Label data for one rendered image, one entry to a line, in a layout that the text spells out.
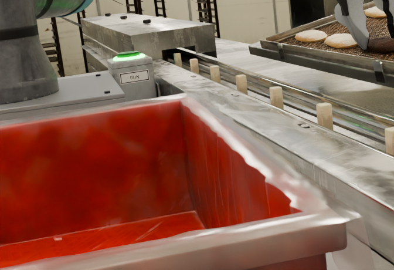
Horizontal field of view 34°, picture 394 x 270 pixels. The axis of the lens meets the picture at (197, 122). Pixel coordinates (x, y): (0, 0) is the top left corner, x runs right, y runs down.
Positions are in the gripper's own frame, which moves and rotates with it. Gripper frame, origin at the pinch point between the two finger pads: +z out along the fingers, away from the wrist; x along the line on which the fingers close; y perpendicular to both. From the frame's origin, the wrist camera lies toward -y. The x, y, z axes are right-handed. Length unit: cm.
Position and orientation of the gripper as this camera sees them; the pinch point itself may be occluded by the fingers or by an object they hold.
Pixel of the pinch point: (380, 34)
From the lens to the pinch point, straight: 89.7
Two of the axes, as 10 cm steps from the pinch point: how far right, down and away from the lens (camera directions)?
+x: -9.3, 3.3, -1.8
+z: 2.8, 9.3, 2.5
